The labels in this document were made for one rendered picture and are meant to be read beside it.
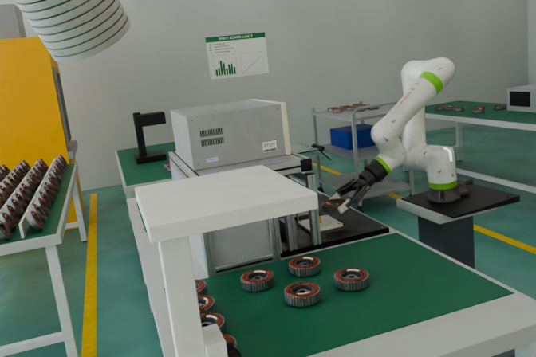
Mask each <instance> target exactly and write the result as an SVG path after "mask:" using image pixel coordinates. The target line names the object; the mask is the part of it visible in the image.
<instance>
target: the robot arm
mask: <svg viewBox="0 0 536 357"><path fill-rule="evenodd" d="M454 75H455V65H454V64H453V62H452V61H451V60H449V59H447V58H445V57H439V58H436V59H431V60H426V61H409V62H408V63H406V64H405V65H404V67H403V68H402V70H401V79H402V85H403V92H404V96H403V97H402V98H401V99H400V101H399V102H398V103H397V104H396V105H395V106H394V107H393V108H392V109H391V110H390V111H389V112H388V114H387V115H386V116H384V117H383V118H382V119H381V120H380V121H378V122H377V123H376V124H375V125H374V126H373V127H372V130H371V138H372V141H373V142H374V143H375V144H376V146H377V148H378V150H379V152H380V154H379V155H378V156H377V157H376V158H374V159H373V160H372V161H371V162H368V164H367V165H366V166H365V169H364V170H363V171H362V172H361V173H360V174H359V179H357V180H355V179H354V178H353V179H351V180H350V181H349V182H347V183H346V184H345V185H343V186H341V187H339V188H338V189H336V192H337V193H336V194H335V195H334V196H332V197H331V198H330V199H334V200H335V198H341V196H342V195H344V194H347V193H348V192H350V191H354V193H353V195H352V197H350V198H348V199H347V200H346V201H345V202H344V203H343V204H342V205H340V206H339V207H338V208H337V209H338V211H339V212H340V214H342V213H344V212H345V211H346V210H347V209H348V208H349V207H350V206H351V205H352V204H354V203H356V204H357V203H358V202H359V201H360V200H361V199H362V198H363V197H364V196H365V194H366V193H367V191H369V190H370V189H371V188H370V187H371V186H372V185H373V184H374V183H376V182H381V183H382V182H383V181H382V180H383V179H384V177H385V176H387V175H388V174H389V173H390V172H391V171H393V170H394V169H396V168H397V167H399V166H401V165H402V164H404V165H405V166H406V167H407V168H408V169H412V170H416V171H425V172H427V175H428V183H429V188H430V189H429V193H428V201H430V202H436V203H447V202H454V201H457V200H459V199H460V198H461V195H468V194H469V190H468V189H467V185H470V184H472V183H473V180H472V179H470V180H467V181H465V182H464V181H461V180H457V175H456V165H455V152H454V149H453V148H452V147H449V146H439V145H427V143H426V134H425V104H427V103H428V102H429V101H430V100H431V99H433V98H434V97H435V96H436V95H437V94H438V93H439V92H440V91H441V90H442V89H443V88H444V87H445V86H446V85H447V84H448V83H449V82H450V81H451V80H452V79H453V77H454ZM402 129H404V136H403V143H401V141H400V139H399V137H398V135H399V134H400V132H401V131H402ZM357 199H358V200H357Z"/></svg>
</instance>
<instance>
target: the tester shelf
mask: <svg viewBox="0 0 536 357"><path fill-rule="evenodd" d="M168 155H169V161H170V162H171V163H172V164H173V166H174V167H175V168H176V169H177V170H178V171H179V172H180V174H181V175H182V176H183V177H184V178H186V179H187V178H192V177H197V176H202V175H210V174H215V173H219V172H224V171H232V170H238V169H243V168H247V167H256V166H260V165H263V166H265V167H268V168H270V169H271V170H272V171H275V172H277V173H279V174H280V175H289V174H294V173H298V172H303V171H311V170H312V169H313V168H312V159H311V158H309V157H306V156H304V155H300V154H298V153H296V152H293V151H291V155H281V156H276V157H271V158H266V159H258V160H253V161H248V162H243V163H235V164H230V165H225V166H220V167H211V168H207V169H202V170H197V171H194V170H192V169H191V168H190V167H189V166H188V165H187V164H186V163H185V162H184V161H183V160H182V159H181V158H180V157H179V156H178V155H177V154H176V151H170V152H168Z"/></svg>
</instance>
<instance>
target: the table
mask: <svg viewBox="0 0 536 357"><path fill-rule="evenodd" d="M48 169H49V167H48V166H47V164H46V163H45V161H44V160H43V159H39V160H38V161H37V162H36V164H35V165H33V168H31V167H30V165H29V164H28V163H27V162H26V161H25V160H22V161H21V162H20V163H19V164H18V165H17V166H16V167H14V169H13V170H12V171H10V169H9V168H8V167H7V166H5V165H3V164H2V165H1V166H0V209H1V208H2V213H0V256H2V255H7V254H11V253H18V252H22V251H26V250H31V249H38V248H42V247H45V251H46V255H47V259H48V263H49V271H50V275H51V279H52V283H53V290H54V294H55V298H56V302H57V310H58V314H59V318H60V322H61V330H62V331H60V332H56V333H53V334H49V335H44V336H40V337H37V338H33V339H28V340H24V341H21V342H17V343H12V344H8V345H5V346H1V347H0V357H3V356H7V355H12V354H16V353H19V352H23V351H28V350H31V349H34V348H38V347H44V346H47V345H50V344H54V343H60V342H63V341H64V342H65V349H66V353H67V357H79V355H78V350H77V343H76V339H75V335H74V330H73V323H72V319H71V315H70V310H69V302H68V298H67V294H66V290H65V282H64V278H63V274H62V270H61V262H60V258H59V254H58V250H57V245H58V244H62V240H63V237H64V232H65V230H66V229H70V228H74V227H79V231H80V235H81V241H82V242H87V237H86V232H85V224H84V219H83V215H82V210H81V203H80V198H79V194H78V189H77V181H76V177H77V169H78V165H77V163H70V164H67V162H66V160H65V158H64V157H63V156H62V155H58V156H57V158H56V160H55V161H53V164H52V167H51V168H50V170H51V171H49V173H48V174H47V175H45V174H46V172H47V171H48ZM28 172H29V173H28ZM27 173H28V174H27ZM7 175H8V176H7ZM26 175H27V176H26ZM25 176H26V179H25V180H23V179H24V178H25ZM44 177H45V181H44V182H43V183H42V184H41V182H42V180H43V178H44ZM3 180H4V181H3ZM22 180H23V183H21V181H22ZM20 183H21V184H20ZM19 184H20V185H19ZM40 184H41V188H40V189H39V190H40V191H39V192H38V193H36V191H37V189H38V187H39V186H40ZM16 188H17V189H16ZM14 191H15V193H14V194H12V193H13V192H14ZM35 193H36V194H35ZM34 195H35V197H36V198H35V199H34V200H33V204H32V205H31V206H29V204H30V202H31V201H32V199H33V197H34ZM10 196H11V199H10V200H9V201H7V200H8V199H9V197H10ZM72 196H73V201H74V205H75V210H76V215H77V222H72V223H68V224H66V222H67V217H68V214H69V207H70V203H71V199H72ZM5 203H7V205H6V206H4V205H5ZM3 206H4V207H3ZM28 206H29V212H27V213H26V219H27V221H28V223H30V227H29V229H28V230H27V233H26V235H25V237H24V238H22V237H21V233H20V229H19V222H20V221H21V220H22V217H23V215H24V213H25V212H26V210H27V208H28Z"/></svg>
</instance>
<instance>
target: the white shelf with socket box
mask: <svg viewBox="0 0 536 357"><path fill-rule="evenodd" d="M135 192H136V200H137V202H138V206H139V208H140V212H141V215H142V218H143V220H144V224H145V227H146V230H147V232H148V236H149V239H150V242H151V243H152V244H154V243H157V242H158V247H159V252H160V262H161V267H162V272H163V278H164V287H165V292H166V297H167V306H168V312H169V317H170V322H171V332H172V337H173V343H174V348H175V357H242V356H241V354H240V352H239V351H238V350H237V349H236V348H235V347H234V345H233V343H232V342H231V341H230V342H226V341H225V339H224V338H223V335H222V333H221V331H220V330H219V326H218V325H217V324H212V325H209V326H206V327H202V324H201V319H200V313H199V303H198V297H197V292H196V286H195V275H194V269H193V264H192V259H191V248H190V242H189V237H188V236H191V235H196V234H199V233H206V232H211V231H214V230H221V229H226V228H229V227H233V226H240V225H244V224H248V223H252V222H259V221H263V220H267V219H271V218H278V217H282V216H286V215H290V214H297V213H301V212H305V211H309V210H316V209H318V200H317V193H315V192H313V191H312V190H310V189H308V188H306V187H304V186H302V185H300V184H298V183H296V182H294V181H293V180H291V179H289V178H287V177H285V176H283V175H280V174H279V173H277V172H275V171H272V170H271V169H270V168H268V167H265V166H263V165H260V166H256V167H247V168H243V169H238V170H232V171H224V172H219V173H215V174H210V175H202V176H197V177H192V178H184V179H179V180H174V181H170V182H161V183H157V184H152V185H147V186H138V187H135Z"/></svg>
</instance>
